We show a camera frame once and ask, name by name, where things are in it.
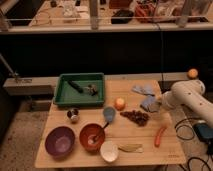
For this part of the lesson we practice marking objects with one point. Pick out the grey eraser block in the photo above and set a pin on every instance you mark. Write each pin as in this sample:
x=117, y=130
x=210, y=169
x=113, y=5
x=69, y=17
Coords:
x=154, y=107

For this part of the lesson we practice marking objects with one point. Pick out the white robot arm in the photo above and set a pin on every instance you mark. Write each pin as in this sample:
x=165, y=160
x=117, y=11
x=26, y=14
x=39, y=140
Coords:
x=189, y=93

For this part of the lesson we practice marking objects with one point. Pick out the green plastic tray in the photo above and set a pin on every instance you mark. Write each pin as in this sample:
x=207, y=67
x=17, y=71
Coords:
x=67, y=96

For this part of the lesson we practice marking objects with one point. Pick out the orange apple fruit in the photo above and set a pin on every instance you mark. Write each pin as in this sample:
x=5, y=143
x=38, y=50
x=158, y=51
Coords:
x=119, y=104

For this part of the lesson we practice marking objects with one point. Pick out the black marker pen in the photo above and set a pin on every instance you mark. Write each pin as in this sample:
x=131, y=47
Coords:
x=75, y=86

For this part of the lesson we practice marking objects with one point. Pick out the light blue cloth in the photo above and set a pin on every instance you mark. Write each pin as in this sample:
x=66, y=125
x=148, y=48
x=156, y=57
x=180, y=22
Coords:
x=144, y=90

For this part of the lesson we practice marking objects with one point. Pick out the blue sponge block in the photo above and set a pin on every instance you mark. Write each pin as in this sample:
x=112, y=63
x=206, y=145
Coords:
x=147, y=101

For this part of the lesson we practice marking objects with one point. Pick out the red bowl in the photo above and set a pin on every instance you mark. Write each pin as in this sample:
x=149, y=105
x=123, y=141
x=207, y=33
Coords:
x=86, y=137

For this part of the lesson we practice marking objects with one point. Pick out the dark grape bunch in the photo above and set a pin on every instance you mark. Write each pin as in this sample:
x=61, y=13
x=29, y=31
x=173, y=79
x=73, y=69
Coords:
x=137, y=117

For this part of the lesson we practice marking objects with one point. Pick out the wooden table board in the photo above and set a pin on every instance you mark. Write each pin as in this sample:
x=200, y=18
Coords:
x=121, y=131

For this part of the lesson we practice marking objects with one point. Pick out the white small bowl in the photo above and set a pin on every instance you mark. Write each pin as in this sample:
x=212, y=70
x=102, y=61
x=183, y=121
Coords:
x=109, y=151

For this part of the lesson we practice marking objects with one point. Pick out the black object on shelf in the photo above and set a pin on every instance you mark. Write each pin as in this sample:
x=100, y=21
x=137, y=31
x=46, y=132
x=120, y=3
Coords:
x=122, y=17

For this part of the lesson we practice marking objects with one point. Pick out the purple bowl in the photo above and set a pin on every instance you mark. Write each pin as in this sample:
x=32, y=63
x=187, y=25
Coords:
x=60, y=142

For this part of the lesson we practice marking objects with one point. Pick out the red tool on shelf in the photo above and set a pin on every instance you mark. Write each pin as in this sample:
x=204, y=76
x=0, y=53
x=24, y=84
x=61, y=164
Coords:
x=144, y=12

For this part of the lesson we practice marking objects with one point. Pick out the orange ball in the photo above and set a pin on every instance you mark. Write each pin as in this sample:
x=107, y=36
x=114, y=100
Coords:
x=192, y=73

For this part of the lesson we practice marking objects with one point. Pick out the black power adapter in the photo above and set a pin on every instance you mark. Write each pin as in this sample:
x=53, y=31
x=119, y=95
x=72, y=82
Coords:
x=203, y=131

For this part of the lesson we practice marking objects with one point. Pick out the grey metal bracket clamp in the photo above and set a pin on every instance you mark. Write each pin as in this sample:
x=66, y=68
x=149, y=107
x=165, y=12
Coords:
x=15, y=75

